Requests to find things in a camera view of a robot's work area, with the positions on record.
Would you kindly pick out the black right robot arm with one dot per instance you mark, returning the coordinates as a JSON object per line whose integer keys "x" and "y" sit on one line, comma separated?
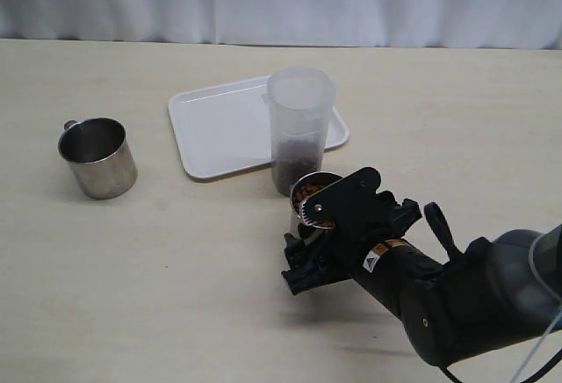
{"x": 453, "y": 303}

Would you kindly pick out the white curtain backdrop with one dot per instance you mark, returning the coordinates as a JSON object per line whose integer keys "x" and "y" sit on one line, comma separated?
{"x": 524, "y": 24}

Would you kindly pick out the clear plastic tall container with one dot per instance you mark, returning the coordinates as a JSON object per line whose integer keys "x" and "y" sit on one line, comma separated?
{"x": 300, "y": 102}

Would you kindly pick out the white plastic tray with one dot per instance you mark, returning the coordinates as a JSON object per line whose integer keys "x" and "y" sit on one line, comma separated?
{"x": 226, "y": 128}

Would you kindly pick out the white cable tie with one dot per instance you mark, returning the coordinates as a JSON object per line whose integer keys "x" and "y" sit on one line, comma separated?
{"x": 541, "y": 294}

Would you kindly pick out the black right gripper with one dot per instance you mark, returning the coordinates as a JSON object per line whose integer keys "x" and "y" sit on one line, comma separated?
{"x": 338, "y": 217}

